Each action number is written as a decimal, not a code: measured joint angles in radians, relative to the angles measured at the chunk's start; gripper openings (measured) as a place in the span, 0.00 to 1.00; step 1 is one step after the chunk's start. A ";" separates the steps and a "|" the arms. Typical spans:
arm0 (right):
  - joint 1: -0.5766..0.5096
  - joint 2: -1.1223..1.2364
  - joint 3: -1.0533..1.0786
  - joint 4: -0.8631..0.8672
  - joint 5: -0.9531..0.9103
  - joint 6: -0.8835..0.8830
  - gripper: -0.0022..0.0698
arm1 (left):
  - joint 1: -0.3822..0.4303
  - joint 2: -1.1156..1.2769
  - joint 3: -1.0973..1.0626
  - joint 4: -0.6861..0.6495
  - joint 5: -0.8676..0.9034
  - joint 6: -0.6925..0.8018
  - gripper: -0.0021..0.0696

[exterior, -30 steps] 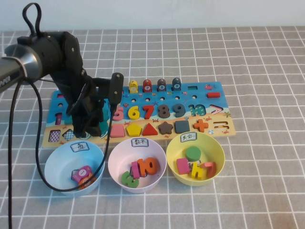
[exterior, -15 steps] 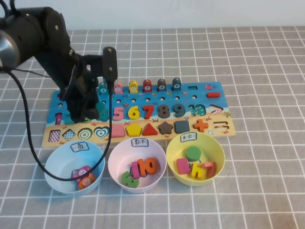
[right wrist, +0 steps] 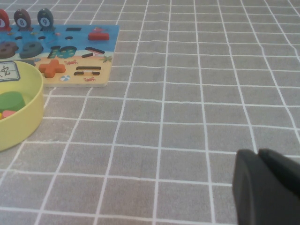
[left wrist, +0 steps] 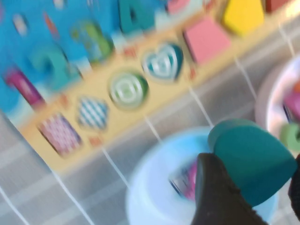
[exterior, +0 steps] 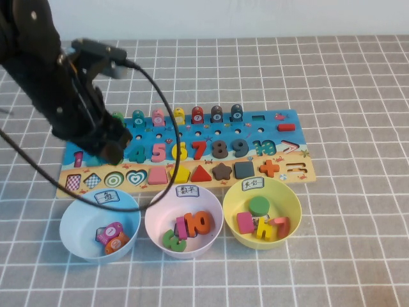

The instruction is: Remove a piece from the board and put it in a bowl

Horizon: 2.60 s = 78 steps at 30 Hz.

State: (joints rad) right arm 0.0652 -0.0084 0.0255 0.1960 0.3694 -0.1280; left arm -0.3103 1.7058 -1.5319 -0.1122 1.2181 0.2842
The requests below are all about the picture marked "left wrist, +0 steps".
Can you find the magenta wooden piece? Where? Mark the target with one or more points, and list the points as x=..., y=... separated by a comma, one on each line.
x=293, y=102

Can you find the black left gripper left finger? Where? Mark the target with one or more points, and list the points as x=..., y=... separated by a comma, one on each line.
x=215, y=199

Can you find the colourful wooden puzzle board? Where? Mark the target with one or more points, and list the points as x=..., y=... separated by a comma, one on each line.
x=70, y=14

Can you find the pink square piece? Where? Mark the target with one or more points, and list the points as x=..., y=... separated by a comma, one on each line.
x=206, y=39

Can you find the teal number two piece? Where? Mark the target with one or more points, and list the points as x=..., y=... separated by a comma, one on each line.
x=51, y=68

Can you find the light blue bowl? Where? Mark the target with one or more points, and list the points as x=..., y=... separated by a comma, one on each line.
x=152, y=187

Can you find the pink wooden piece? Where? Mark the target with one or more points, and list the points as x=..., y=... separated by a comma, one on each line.
x=191, y=182

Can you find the teal heart piece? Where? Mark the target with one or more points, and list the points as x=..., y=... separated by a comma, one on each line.
x=253, y=159

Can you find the grey checked tablecloth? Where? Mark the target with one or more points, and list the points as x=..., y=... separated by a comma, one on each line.
x=70, y=199

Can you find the pink number five piece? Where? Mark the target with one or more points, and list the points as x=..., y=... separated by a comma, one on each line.
x=178, y=5

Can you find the yellow pentagon piece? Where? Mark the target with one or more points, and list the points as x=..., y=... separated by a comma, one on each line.
x=243, y=16

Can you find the pink bowl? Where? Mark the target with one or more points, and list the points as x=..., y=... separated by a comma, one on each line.
x=269, y=93

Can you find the orange wooden piece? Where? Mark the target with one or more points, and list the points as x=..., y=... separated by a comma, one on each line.
x=297, y=85

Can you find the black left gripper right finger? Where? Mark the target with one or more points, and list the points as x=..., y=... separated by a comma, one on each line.
x=295, y=185

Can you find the green wooden piece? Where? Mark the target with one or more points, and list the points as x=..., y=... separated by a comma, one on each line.
x=289, y=134

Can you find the teal number four piece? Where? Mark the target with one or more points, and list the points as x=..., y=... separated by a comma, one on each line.
x=138, y=16

